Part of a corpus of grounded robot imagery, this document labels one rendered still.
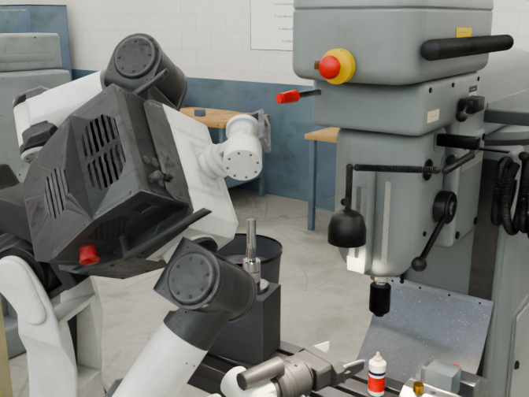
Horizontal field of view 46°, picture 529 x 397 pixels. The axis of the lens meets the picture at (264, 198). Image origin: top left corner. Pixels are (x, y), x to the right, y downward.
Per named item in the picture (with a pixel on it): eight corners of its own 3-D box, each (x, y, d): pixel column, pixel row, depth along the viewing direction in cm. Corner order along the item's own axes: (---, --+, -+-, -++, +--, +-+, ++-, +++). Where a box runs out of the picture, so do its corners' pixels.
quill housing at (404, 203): (409, 291, 127) (419, 135, 118) (321, 268, 138) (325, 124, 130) (442, 262, 142) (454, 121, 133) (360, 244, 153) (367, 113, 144)
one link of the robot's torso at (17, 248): (-25, 258, 122) (16, 232, 118) (20, 236, 135) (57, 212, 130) (12, 314, 123) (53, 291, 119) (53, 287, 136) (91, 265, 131)
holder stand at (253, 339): (263, 366, 164) (263, 296, 158) (190, 349, 172) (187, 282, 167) (280, 346, 174) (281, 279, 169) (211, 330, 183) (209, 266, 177)
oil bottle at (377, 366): (379, 398, 150) (382, 358, 147) (364, 393, 152) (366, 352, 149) (386, 391, 153) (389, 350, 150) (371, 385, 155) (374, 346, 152)
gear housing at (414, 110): (423, 138, 114) (427, 83, 112) (308, 125, 128) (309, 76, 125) (479, 116, 141) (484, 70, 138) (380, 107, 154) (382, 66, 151)
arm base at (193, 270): (174, 330, 94) (229, 279, 93) (135, 268, 100) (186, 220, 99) (220, 341, 107) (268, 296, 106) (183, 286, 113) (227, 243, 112)
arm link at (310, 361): (347, 356, 128) (304, 376, 121) (345, 397, 131) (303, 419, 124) (305, 333, 138) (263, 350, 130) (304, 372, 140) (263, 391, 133)
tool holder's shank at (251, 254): (253, 262, 162) (253, 221, 159) (242, 260, 164) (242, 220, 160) (260, 259, 165) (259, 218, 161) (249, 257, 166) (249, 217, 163)
